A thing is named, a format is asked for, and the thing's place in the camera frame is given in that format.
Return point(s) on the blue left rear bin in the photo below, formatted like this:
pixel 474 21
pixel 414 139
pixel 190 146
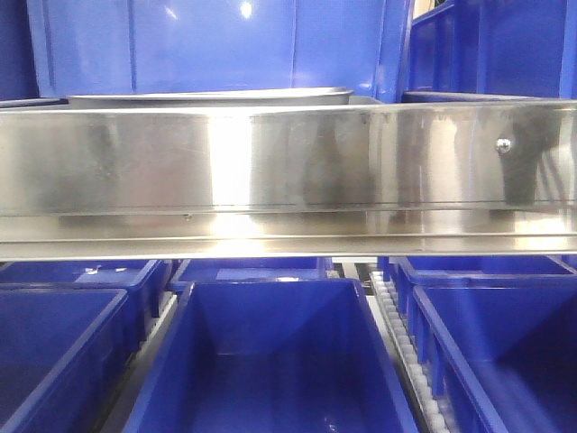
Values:
pixel 143 280

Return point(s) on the blue left front bin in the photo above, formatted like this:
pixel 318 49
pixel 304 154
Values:
pixel 62 352

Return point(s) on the large blue upper crate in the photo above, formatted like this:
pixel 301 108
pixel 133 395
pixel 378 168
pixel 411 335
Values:
pixel 120 47

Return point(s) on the blue right rear bin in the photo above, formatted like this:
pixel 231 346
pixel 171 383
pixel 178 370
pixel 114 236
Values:
pixel 407 272

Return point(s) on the blue bin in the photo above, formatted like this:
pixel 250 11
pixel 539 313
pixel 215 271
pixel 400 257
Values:
pixel 249 269
pixel 407 272
pixel 62 352
pixel 500 359
pixel 272 356
pixel 143 280

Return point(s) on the blue centre front bin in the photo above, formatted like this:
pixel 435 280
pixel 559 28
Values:
pixel 272 356

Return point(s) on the blue centre rear bin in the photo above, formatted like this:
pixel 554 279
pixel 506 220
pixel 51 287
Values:
pixel 249 269

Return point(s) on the blue right front bin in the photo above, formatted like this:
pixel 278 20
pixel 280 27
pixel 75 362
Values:
pixel 500 359

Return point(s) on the stainless steel shelf rail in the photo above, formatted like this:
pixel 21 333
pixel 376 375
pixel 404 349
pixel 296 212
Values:
pixel 184 182

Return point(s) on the silver metal tray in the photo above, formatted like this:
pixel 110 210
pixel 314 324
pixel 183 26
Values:
pixel 323 96

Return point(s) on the blue upper left crate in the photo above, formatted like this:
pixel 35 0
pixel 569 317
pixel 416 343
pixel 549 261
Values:
pixel 15 49

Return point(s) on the white roller track right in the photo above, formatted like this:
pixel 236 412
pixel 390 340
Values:
pixel 386 290

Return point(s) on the round chrome screw head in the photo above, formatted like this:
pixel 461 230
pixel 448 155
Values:
pixel 503 145

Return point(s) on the blue upper right crate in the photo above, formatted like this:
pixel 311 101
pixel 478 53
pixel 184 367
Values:
pixel 517 48

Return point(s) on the grey metal track left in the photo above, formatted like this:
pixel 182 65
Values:
pixel 118 408

